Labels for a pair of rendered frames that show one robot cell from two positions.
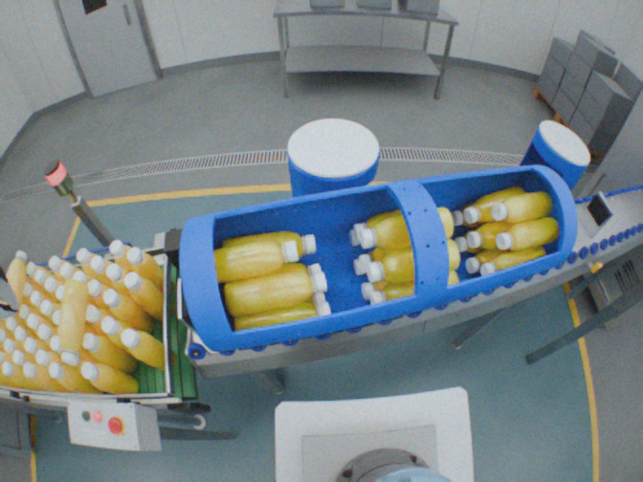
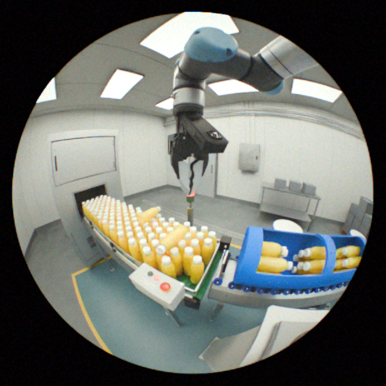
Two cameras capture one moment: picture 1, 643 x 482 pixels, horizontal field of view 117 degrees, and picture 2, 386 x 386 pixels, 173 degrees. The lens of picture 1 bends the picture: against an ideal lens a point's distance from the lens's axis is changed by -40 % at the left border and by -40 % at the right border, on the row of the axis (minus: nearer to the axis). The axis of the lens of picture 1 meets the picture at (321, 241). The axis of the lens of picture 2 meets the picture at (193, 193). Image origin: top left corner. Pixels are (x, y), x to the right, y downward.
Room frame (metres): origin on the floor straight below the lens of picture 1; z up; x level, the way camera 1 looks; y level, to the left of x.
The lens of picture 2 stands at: (-0.15, 0.21, 1.52)
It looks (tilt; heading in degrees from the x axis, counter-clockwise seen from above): 18 degrees down; 37
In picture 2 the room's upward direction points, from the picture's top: straight up
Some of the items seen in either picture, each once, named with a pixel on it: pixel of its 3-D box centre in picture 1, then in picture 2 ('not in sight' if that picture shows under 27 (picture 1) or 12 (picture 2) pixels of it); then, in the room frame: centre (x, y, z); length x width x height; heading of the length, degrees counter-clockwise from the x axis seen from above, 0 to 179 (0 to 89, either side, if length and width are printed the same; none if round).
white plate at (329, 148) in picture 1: (333, 145); (288, 228); (0.77, -0.04, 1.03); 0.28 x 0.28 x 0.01
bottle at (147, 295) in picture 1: (149, 297); (207, 253); (0.29, 0.44, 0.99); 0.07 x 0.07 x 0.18
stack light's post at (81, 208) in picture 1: (144, 282); (190, 254); (0.55, 0.76, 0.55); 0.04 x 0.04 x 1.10; 11
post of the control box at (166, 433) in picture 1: (198, 435); (173, 316); (-0.05, 0.46, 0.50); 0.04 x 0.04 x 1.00; 11
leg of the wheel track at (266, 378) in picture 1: (268, 379); (215, 312); (0.22, 0.24, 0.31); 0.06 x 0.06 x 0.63; 11
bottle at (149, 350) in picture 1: (149, 350); (197, 271); (0.16, 0.41, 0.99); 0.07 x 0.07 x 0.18
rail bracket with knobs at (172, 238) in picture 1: (181, 251); (224, 245); (0.46, 0.40, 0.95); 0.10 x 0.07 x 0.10; 11
